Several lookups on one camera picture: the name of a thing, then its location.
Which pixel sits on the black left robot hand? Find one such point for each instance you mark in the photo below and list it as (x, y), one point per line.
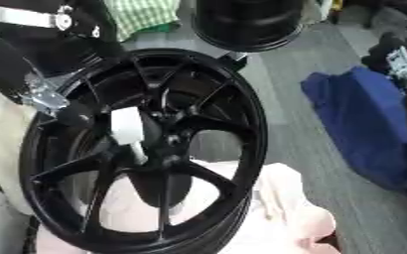
(50, 49)

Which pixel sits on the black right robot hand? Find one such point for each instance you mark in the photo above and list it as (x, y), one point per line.
(379, 49)

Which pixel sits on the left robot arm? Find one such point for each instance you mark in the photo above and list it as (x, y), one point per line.
(16, 16)

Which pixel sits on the black spoked wheel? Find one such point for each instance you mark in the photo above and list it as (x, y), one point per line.
(244, 132)

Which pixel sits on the blue cloth bag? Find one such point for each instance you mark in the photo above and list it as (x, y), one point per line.
(363, 125)

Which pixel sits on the beige cloth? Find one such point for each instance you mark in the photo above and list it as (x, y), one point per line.
(1, 139)

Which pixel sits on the black round tyre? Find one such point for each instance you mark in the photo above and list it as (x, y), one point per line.
(247, 23)

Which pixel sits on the pale pink cloth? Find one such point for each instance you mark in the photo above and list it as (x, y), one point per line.
(288, 215)

